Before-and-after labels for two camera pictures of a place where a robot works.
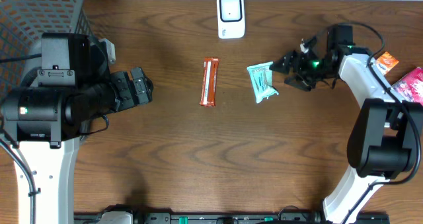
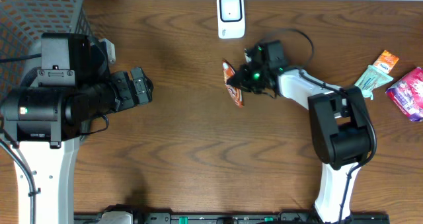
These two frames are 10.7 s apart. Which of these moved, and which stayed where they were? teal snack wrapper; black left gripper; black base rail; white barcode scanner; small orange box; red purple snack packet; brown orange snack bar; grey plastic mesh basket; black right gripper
Moved: brown orange snack bar; black right gripper; teal snack wrapper
Stayed: grey plastic mesh basket; black left gripper; black base rail; small orange box; white barcode scanner; red purple snack packet
